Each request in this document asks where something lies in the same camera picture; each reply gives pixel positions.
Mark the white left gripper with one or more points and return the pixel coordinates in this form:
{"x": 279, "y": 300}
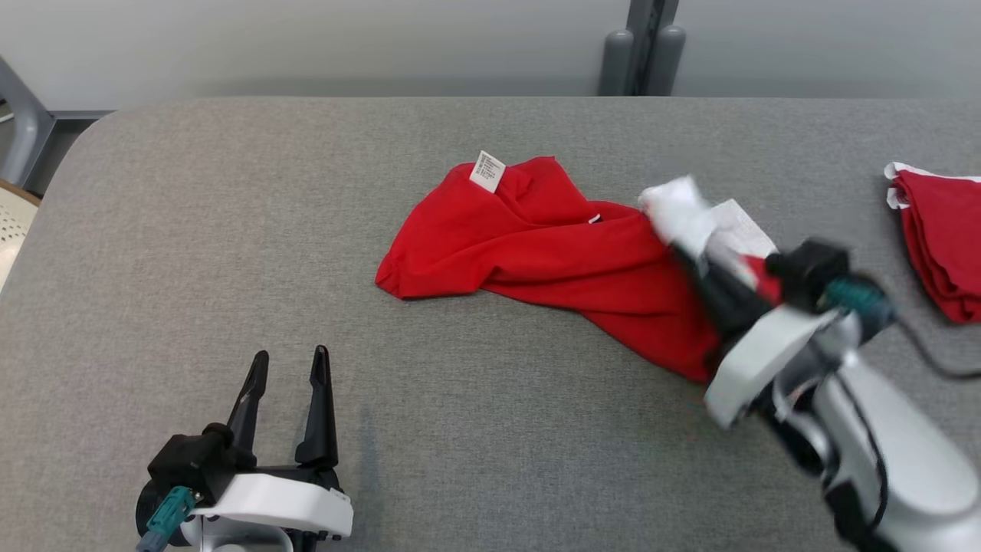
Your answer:
{"x": 283, "y": 502}

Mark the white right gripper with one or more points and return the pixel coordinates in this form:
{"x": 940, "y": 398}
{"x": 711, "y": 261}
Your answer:
{"x": 759, "y": 360}

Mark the red shirt with striped trim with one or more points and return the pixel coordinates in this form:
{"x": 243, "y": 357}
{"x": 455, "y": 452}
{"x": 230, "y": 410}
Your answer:
{"x": 552, "y": 253}

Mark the red shorts with white stripe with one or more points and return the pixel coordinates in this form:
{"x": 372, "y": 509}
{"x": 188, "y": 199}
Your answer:
{"x": 946, "y": 238}

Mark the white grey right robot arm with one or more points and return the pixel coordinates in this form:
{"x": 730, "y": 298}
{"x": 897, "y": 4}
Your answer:
{"x": 912, "y": 460}

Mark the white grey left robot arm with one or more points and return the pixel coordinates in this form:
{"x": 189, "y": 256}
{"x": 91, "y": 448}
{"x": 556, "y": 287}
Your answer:
{"x": 245, "y": 540}

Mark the dark grey vertical column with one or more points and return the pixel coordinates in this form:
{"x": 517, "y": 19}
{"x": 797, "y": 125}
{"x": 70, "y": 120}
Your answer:
{"x": 647, "y": 31}

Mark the cream perforated laundry basket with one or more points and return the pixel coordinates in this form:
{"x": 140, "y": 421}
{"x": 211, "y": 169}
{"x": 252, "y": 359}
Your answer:
{"x": 15, "y": 230}

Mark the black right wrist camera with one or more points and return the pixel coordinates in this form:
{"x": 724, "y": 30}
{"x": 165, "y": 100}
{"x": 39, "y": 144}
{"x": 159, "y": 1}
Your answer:
{"x": 808, "y": 272}

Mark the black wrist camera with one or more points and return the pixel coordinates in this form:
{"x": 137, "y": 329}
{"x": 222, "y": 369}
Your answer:
{"x": 808, "y": 272}
{"x": 191, "y": 464}

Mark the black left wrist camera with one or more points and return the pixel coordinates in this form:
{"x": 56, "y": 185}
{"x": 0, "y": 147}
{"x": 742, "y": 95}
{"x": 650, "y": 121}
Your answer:
{"x": 191, "y": 464}

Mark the grey cylindrical post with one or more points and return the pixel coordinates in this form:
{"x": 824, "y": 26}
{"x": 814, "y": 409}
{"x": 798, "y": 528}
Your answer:
{"x": 615, "y": 65}
{"x": 667, "y": 65}

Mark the grey metal frame leg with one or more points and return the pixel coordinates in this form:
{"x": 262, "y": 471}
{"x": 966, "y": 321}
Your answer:
{"x": 27, "y": 130}

